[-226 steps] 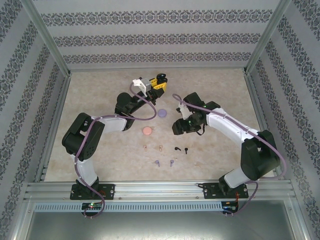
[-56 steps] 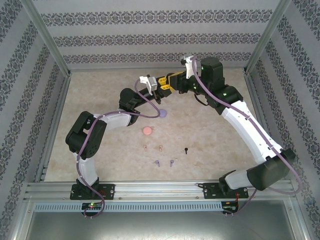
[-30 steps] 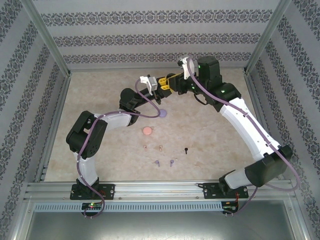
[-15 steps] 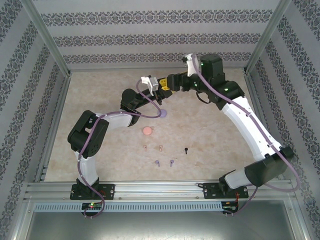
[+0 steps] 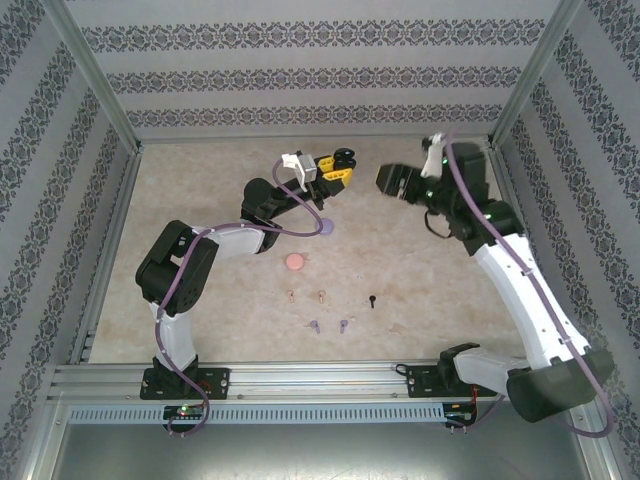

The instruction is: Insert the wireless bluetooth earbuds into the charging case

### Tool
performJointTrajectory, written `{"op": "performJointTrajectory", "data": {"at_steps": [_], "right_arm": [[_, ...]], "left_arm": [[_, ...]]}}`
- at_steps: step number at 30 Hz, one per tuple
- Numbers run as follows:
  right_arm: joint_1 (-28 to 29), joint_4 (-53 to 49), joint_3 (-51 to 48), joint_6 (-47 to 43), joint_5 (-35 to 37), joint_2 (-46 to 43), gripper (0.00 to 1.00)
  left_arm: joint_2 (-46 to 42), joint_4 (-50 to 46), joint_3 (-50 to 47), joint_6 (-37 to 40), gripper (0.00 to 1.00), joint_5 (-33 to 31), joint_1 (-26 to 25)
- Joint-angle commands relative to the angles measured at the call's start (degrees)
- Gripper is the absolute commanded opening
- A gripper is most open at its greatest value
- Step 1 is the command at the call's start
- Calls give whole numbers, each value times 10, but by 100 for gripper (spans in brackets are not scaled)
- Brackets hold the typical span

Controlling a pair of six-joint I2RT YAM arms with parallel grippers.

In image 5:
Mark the black earbud charging case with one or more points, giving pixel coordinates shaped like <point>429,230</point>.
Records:
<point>345,157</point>

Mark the purple earbud charging case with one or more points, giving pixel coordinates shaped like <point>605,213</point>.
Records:
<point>328,231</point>

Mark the pink earbud charging case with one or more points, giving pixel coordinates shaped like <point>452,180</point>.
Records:
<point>294,261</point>

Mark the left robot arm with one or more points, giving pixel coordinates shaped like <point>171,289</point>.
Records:
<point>235,245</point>

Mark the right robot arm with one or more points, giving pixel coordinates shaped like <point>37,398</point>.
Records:
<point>515,290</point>

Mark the small circuit board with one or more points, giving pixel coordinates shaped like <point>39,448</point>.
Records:
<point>460,412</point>
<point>185,411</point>

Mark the grey metal sheet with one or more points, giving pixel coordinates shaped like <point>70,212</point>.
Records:
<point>320,455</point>

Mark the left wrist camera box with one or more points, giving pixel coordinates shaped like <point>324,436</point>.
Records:
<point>305,170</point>

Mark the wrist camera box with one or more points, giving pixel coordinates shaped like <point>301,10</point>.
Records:
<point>431,162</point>
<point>305,170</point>

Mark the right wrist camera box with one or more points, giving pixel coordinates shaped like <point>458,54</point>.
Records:
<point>431,162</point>

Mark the aluminium side rail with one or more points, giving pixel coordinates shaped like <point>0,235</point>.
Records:
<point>502,170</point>
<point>119,210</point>

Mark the aluminium frame post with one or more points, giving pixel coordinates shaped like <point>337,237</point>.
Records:
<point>95,75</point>
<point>533,75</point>

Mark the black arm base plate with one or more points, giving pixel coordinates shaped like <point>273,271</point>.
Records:
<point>420,382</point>
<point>220,382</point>

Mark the aluminium mounting rail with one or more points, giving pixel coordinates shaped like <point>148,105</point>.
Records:
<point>320,380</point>

